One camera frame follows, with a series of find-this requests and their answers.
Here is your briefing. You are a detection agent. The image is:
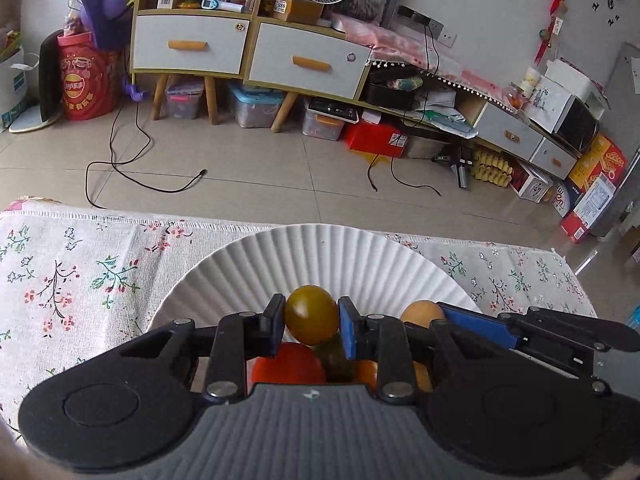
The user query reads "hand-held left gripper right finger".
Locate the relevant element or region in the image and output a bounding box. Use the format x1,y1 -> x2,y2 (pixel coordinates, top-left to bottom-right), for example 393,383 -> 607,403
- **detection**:
339,296 -> 506,406

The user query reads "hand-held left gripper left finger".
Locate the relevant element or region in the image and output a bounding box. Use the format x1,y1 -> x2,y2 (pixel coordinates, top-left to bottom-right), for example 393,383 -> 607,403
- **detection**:
117,294 -> 286,405

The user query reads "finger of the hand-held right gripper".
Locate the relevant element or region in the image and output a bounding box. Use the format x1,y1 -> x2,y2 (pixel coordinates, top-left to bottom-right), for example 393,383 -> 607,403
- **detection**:
437,302 -> 635,351
520,349 -> 615,395

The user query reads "olive yellow tomato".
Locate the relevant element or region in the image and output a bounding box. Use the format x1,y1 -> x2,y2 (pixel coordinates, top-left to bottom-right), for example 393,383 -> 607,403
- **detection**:
285,285 -> 340,345

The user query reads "red tomato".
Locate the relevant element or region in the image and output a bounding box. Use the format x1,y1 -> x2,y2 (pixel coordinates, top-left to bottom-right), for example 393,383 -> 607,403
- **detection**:
250,342 -> 328,386

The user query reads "brown egg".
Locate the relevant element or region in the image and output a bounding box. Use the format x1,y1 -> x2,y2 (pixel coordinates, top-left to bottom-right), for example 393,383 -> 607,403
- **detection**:
400,300 -> 446,328

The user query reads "orange tomato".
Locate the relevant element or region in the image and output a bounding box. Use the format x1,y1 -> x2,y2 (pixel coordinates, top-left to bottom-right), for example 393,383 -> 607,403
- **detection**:
412,362 -> 435,393

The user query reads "white ribbed plate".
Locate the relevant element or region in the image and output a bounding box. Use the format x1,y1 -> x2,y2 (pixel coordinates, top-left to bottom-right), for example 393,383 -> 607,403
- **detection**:
147,223 -> 483,356

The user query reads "green cherry tomato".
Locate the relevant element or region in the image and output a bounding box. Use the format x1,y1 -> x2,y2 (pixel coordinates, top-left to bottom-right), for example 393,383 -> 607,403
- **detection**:
320,340 -> 351,383

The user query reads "orange mandarin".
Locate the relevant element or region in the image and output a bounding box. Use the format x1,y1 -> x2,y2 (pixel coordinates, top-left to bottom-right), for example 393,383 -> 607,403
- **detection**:
356,360 -> 379,391

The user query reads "white printed box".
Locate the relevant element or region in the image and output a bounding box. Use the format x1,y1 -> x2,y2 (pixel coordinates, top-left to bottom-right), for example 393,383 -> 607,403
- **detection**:
510,162 -> 553,203

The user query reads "row of yellow bottles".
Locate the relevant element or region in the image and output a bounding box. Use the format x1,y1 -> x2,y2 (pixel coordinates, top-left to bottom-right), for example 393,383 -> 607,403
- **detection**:
472,149 -> 516,186

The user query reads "blue white red box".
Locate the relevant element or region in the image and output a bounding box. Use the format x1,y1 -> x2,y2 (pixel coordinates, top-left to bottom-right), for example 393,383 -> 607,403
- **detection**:
560,175 -> 618,243

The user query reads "metal box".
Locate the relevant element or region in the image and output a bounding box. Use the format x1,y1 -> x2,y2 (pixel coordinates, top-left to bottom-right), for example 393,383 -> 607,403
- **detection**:
402,135 -> 451,160

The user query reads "red cardboard box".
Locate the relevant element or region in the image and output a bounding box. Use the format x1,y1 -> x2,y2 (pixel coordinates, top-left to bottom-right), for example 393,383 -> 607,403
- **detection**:
344,121 -> 408,158

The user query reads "low white drawer cabinet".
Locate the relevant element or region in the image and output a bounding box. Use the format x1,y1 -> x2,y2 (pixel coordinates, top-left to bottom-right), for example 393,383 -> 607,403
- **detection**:
470,95 -> 583,181

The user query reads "orange yellow cardboard box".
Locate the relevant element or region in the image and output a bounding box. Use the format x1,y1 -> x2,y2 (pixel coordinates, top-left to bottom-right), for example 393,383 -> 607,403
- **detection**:
567,132 -> 628,196

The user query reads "clear storage box white lid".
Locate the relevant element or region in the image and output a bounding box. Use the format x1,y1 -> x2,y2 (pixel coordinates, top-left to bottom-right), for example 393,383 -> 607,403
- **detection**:
301,99 -> 360,142

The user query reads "floral tablecloth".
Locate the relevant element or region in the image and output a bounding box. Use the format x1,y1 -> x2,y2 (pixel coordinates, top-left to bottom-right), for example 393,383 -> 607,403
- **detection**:
0,197 -> 598,441

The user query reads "clear storage box blue lid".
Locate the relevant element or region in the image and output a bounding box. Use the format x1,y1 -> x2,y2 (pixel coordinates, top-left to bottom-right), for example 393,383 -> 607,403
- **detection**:
227,82 -> 286,128

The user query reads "white microwave oven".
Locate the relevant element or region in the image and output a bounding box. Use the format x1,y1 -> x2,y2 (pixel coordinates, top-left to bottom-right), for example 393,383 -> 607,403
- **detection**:
530,57 -> 613,153

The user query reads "black bag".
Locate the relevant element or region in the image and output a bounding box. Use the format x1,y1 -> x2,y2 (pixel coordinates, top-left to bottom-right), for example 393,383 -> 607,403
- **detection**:
362,72 -> 426,111

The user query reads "grey metal panel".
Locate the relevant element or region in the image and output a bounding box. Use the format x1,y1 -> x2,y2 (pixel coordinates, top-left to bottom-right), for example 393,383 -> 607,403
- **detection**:
590,42 -> 640,238

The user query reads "white drawer with flower sticker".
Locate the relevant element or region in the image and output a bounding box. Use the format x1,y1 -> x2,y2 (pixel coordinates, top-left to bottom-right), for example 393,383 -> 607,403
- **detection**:
246,21 -> 372,101

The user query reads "purple plastic toy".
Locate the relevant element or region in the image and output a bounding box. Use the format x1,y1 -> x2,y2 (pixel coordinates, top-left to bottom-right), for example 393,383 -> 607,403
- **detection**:
122,72 -> 148,103

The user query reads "pink cloth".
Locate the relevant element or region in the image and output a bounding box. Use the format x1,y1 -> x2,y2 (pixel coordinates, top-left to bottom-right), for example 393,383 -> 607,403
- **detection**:
332,12 -> 491,93

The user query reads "white drawer with round sticker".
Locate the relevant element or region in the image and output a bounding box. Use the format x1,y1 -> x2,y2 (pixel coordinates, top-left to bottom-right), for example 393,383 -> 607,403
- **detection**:
131,14 -> 249,77

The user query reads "red printed round tub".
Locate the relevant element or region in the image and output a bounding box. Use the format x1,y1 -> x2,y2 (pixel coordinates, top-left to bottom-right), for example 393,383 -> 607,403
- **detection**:
56,30 -> 123,121

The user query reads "wooden cabinet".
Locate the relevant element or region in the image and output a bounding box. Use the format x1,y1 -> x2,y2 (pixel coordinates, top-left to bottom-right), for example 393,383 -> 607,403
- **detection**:
129,0 -> 373,133

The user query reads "brown cardboard box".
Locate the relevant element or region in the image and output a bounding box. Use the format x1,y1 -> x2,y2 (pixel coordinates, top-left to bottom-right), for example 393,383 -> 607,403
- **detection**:
272,0 -> 323,25

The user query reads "red hanging decoration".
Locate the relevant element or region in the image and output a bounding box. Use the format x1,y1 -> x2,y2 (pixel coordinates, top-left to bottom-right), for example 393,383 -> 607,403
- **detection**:
535,0 -> 578,66

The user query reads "black flat panel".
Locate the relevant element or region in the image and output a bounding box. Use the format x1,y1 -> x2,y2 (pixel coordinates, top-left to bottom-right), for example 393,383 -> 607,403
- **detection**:
38,30 -> 66,126

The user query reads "white paper bag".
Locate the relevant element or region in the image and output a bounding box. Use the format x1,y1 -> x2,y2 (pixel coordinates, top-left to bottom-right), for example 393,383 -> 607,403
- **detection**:
0,47 -> 28,133

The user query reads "purple hat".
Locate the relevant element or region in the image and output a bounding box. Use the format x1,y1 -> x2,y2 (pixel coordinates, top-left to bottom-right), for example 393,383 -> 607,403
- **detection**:
77,0 -> 138,51

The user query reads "short black cable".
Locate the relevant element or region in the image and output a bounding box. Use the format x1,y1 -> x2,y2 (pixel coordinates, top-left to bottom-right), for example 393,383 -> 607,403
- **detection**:
367,152 -> 443,198

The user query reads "long black cable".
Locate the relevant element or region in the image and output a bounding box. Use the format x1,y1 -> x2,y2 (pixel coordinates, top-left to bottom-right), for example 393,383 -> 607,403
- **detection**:
86,75 -> 208,211

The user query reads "wall socket with plugs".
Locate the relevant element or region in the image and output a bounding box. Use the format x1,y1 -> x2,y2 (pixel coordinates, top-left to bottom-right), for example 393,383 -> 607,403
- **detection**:
397,5 -> 458,48

